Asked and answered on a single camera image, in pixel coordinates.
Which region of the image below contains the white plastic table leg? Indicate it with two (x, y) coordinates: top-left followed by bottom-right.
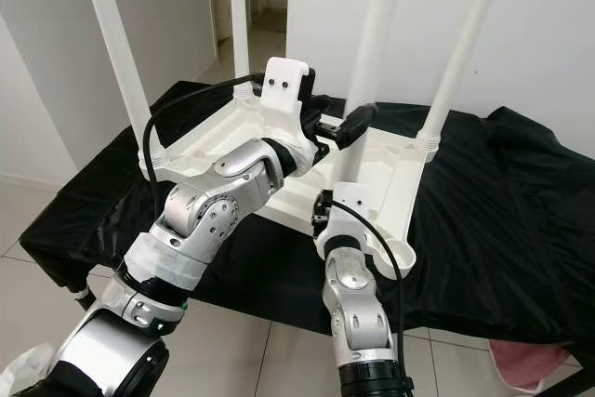
(339, 0), (408, 189)
(230, 0), (254, 96)
(414, 0), (512, 152)
(76, 0), (178, 170)

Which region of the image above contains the brown floor mat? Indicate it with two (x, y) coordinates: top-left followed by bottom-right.
(253, 7), (287, 31)

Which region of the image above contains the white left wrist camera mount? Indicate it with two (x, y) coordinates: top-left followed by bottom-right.
(260, 56), (319, 147)

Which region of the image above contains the white plastic table top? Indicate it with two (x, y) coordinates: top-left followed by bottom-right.
(153, 86), (419, 272)

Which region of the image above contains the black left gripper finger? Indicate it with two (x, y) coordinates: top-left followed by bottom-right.
(334, 101), (379, 143)

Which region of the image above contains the black stand leg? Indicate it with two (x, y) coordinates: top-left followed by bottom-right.
(553, 369), (595, 397)
(74, 287), (101, 312)

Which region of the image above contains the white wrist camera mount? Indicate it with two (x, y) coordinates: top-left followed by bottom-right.
(314, 181), (373, 258)
(260, 56), (319, 147)

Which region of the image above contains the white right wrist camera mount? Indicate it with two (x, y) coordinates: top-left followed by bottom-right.
(314, 181), (373, 258)

